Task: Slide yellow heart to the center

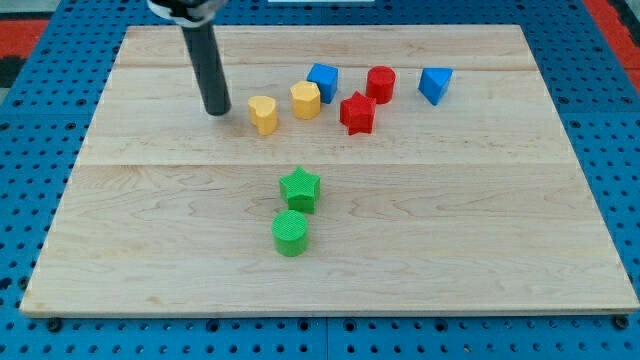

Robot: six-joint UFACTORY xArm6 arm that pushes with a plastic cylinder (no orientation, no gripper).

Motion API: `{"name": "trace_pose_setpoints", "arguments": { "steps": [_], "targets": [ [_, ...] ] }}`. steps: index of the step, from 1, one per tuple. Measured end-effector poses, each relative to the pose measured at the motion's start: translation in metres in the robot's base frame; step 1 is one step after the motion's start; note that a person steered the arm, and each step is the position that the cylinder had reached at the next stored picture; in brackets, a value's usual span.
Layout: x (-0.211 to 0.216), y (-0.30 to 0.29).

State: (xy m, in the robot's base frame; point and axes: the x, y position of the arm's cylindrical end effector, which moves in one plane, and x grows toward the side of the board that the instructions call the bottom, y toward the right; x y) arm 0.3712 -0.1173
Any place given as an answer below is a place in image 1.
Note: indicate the white black rod mount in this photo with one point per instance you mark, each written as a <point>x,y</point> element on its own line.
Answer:
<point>186,13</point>

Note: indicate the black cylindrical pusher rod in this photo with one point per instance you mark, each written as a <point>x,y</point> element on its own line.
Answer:
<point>208,68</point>

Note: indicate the yellow heart block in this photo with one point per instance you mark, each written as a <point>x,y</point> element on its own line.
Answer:
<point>263,114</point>

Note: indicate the yellow hexagon block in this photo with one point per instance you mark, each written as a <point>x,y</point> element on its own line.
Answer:
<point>305,100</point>

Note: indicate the blue cube block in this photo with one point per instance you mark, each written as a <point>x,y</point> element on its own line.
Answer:
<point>326,79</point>

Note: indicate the red star block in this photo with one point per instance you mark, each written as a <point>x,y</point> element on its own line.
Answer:
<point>357,113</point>

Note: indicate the green star block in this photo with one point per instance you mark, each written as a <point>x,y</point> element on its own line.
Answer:
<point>300,190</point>

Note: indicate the red cylinder block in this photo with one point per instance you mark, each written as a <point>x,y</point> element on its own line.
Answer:
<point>380,84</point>

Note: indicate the green cylinder block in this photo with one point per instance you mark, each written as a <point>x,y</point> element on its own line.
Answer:
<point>290,233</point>

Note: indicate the wooden board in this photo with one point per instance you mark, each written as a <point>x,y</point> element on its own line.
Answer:
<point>476,206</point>

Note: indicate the blue triangle block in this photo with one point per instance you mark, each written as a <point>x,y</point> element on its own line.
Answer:
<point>434,83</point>

